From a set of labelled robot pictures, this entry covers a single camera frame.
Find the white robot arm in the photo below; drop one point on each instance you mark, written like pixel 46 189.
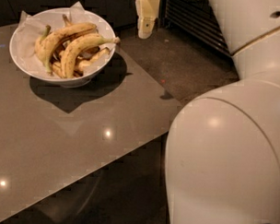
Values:
pixel 222 159

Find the upper long yellow banana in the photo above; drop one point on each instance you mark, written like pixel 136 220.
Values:
pixel 59 36

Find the left greenish yellow banana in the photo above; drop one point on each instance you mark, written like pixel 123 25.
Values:
pixel 40 46

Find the black glass door refrigerator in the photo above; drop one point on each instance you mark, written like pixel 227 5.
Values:
pixel 197 18

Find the white ceramic bowl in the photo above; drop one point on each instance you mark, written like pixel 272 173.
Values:
pixel 19 55

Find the yellow spotted banana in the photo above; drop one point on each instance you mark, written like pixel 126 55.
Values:
pixel 80 44

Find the dark base cabinets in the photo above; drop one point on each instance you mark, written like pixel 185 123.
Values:
pixel 118 13

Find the white paper bowl liner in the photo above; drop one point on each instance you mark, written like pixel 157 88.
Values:
pixel 25 40

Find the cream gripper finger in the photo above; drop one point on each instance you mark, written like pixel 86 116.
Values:
pixel 147 12

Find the small banana under pile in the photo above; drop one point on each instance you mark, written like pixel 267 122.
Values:
pixel 82 62

